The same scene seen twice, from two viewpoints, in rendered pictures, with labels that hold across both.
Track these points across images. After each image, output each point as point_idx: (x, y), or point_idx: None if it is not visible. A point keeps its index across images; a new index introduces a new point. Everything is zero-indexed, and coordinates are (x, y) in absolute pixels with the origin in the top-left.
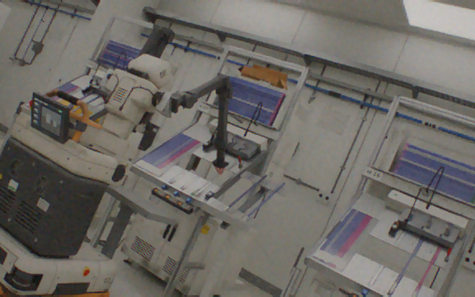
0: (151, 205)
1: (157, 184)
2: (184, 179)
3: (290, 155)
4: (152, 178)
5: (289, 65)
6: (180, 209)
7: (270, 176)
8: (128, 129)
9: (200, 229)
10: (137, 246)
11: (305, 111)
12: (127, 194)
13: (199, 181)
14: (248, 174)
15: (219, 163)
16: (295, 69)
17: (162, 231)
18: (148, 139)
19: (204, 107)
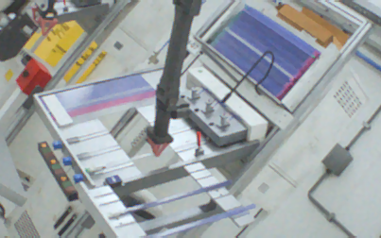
0: (2, 161)
1: (54, 138)
2: (95, 144)
3: (311, 166)
4: (50, 126)
5: (342, 10)
6: (60, 187)
7: (262, 192)
8: None
9: (81, 233)
10: (22, 225)
11: (355, 99)
12: None
13: (115, 154)
14: (199, 169)
15: (156, 134)
16: (350, 20)
17: (56, 217)
18: (12, 43)
19: (193, 44)
